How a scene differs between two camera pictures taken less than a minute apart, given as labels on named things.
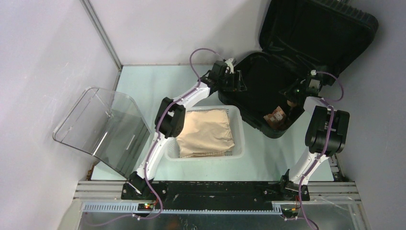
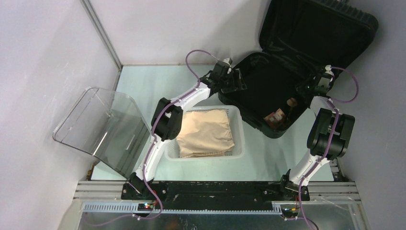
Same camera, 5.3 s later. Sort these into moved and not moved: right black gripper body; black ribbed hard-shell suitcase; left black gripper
Moved: right black gripper body
Not moved: black ribbed hard-shell suitcase; left black gripper
